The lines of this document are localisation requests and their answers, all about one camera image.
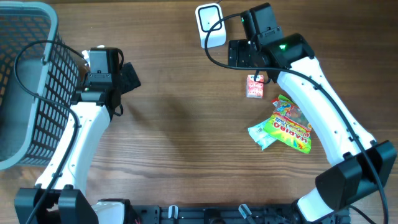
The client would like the mint green wipes pack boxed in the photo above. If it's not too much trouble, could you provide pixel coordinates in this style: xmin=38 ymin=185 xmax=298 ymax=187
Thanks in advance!
xmin=248 ymin=119 xmax=277 ymax=151

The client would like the left black camera cable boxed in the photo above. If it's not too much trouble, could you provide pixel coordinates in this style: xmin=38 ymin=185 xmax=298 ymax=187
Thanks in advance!
xmin=13 ymin=39 xmax=86 ymax=224

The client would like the red white tissue pack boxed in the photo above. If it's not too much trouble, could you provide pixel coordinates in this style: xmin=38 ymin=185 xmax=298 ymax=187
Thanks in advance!
xmin=246 ymin=75 xmax=264 ymax=98

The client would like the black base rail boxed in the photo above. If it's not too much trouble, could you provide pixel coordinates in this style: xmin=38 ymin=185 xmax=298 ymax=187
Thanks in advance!
xmin=93 ymin=198 xmax=351 ymax=224

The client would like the grey plastic shopping basket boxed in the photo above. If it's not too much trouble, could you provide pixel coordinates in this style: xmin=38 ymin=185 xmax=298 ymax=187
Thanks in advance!
xmin=1 ymin=1 xmax=80 ymax=170

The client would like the green gummy candy bag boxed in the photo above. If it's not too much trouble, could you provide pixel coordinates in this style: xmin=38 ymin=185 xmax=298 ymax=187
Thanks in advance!
xmin=264 ymin=95 xmax=312 ymax=154

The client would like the black camera cable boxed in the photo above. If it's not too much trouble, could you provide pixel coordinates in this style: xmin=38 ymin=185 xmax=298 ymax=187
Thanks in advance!
xmin=13 ymin=39 xmax=86 ymax=224
xmin=203 ymin=12 xmax=389 ymax=224

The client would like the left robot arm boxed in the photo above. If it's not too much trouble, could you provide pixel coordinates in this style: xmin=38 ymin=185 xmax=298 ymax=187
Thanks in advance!
xmin=14 ymin=47 xmax=140 ymax=223

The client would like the white barcode scanner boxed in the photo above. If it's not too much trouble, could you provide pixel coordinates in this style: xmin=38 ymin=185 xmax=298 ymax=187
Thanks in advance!
xmin=195 ymin=3 xmax=226 ymax=49

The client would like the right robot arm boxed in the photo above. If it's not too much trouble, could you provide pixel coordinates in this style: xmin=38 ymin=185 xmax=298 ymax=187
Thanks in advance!
xmin=228 ymin=3 xmax=397 ymax=222

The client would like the right black camera cable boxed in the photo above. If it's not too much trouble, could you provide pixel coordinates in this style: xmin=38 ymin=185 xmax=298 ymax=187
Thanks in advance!
xmin=203 ymin=12 xmax=389 ymax=224

